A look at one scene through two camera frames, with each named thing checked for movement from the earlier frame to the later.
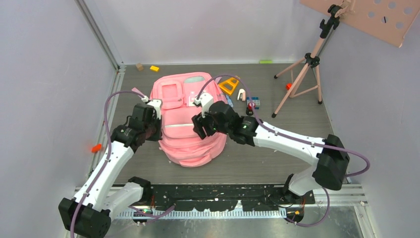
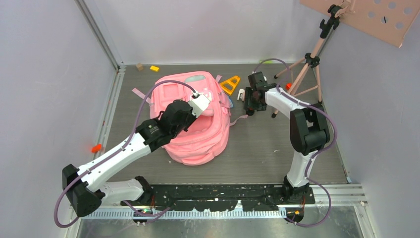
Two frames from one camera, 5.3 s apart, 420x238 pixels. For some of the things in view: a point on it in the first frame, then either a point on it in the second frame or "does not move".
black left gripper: [157, 136] -> [192, 118]
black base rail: [262, 197] does not move
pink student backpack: [177, 93] does not move
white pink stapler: [243, 92] does not move
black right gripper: [199, 122] -> [248, 103]
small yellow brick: [154, 68] does not move
